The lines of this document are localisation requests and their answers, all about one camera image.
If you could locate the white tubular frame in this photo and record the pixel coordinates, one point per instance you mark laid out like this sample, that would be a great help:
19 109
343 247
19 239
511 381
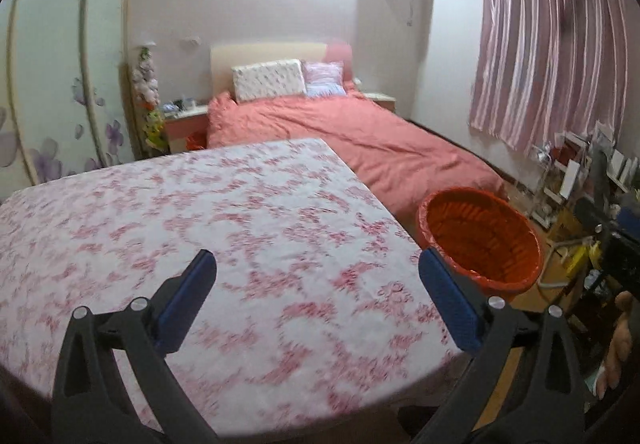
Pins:
550 264

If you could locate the black chair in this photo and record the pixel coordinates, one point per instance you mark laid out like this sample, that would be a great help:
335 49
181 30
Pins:
605 244

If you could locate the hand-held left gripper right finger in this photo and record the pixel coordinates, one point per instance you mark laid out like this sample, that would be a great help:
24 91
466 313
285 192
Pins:
445 294

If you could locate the pink nightstand with clutter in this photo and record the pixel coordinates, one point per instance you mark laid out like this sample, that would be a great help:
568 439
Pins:
185 124

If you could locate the pink striped curtain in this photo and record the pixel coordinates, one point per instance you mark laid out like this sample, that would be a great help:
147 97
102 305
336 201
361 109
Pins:
545 49

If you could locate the yellow bag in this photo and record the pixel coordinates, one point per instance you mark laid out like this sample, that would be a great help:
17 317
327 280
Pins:
582 259

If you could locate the white wall socket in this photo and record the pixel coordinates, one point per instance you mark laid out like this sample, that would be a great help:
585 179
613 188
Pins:
190 42

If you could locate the brown cardboard box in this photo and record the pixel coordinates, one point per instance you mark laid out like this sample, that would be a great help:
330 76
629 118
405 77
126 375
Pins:
565 226

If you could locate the hanging column of plush toys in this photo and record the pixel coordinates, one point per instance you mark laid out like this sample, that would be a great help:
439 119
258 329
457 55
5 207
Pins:
145 79

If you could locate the white floral pillow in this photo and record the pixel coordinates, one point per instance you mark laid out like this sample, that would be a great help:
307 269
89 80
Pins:
267 80

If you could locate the floral sliding door wardrobe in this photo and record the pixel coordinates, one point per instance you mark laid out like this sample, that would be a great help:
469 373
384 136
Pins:
55 74

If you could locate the orange plastic basket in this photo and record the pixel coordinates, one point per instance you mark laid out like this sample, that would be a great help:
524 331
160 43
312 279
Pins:
480 239

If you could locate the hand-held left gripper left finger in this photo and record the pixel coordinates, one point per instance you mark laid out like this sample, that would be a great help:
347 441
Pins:
187 294

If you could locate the cream and pink headboard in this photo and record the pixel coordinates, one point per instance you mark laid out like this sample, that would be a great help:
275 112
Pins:
260 51

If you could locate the salmon pink duvet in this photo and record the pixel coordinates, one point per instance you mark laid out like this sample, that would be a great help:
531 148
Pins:
350 139

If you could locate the white shelf cart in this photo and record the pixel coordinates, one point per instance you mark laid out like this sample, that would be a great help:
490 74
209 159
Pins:
570 149

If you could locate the pink striped pillow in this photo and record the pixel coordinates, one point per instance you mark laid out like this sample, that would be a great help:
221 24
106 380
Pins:
324 80

